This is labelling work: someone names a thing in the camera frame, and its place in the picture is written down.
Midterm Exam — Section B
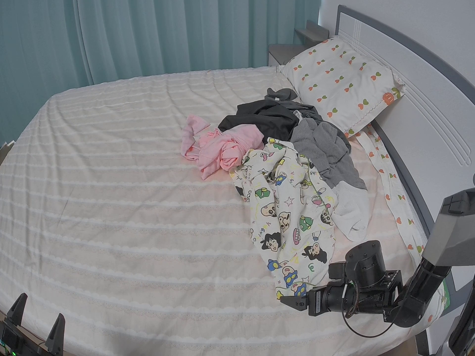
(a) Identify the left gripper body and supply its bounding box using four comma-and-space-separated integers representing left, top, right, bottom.
0, 319, 67, 356

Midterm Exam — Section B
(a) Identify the pink garment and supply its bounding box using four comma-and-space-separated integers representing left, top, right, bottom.
181, 113, 265, 180

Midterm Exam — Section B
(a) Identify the blue-green curtain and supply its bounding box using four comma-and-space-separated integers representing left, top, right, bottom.
0, 0, 324, 145

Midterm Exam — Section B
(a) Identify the white printed pillow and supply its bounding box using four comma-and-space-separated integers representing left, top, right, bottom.
279, 35, 406, 137

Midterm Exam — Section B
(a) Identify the white printed pyjama garment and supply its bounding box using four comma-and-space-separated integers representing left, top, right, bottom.
229, 137, 339, 300

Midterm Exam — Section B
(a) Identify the grey white bedside table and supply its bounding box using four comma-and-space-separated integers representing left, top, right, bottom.
268, 20, 330, 67

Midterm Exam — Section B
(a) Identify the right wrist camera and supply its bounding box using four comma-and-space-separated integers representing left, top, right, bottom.
328, 261, 349, 285

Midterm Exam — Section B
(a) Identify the pile of clothes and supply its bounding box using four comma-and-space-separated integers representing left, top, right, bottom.
218, 87, 369, 242

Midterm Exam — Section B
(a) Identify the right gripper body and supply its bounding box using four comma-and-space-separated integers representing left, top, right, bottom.
307, 282, 355, 317

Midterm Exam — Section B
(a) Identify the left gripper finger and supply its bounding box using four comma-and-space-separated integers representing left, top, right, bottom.
45, 313, 66, 351
7, 292, 28, 327

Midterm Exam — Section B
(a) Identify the bed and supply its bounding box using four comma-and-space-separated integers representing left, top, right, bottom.
0, 4, 475, 356

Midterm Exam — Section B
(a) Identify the black cable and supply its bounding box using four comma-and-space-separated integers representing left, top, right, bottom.
341, 282, 396, 338

